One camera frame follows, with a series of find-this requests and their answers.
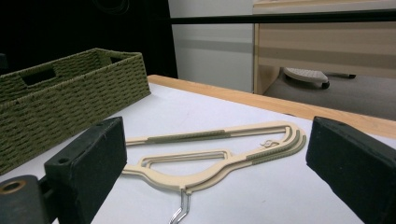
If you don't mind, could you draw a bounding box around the black horizontal bar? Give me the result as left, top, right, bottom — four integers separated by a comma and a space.
169, 8, 396, 25

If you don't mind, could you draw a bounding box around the beige plastic clothes hanger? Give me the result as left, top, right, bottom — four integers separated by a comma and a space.
123, 121, 302, 191
124, 120, 308, 192
122, 122, 295, 224

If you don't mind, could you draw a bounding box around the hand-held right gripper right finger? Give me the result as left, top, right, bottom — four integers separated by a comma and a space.
305, 116, 396, 224

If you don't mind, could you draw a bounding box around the light wooden cabinet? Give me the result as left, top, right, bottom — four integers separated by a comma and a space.
252, 0, 396, 95

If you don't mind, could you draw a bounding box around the white table cover sheet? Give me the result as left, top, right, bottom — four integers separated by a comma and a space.
0, 82, 396, 224

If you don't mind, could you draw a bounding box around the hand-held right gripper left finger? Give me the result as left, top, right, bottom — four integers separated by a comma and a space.
44, 116, 128, 224

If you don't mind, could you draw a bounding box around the green woven basket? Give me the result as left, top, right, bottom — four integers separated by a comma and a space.
0, 48, 152, 175

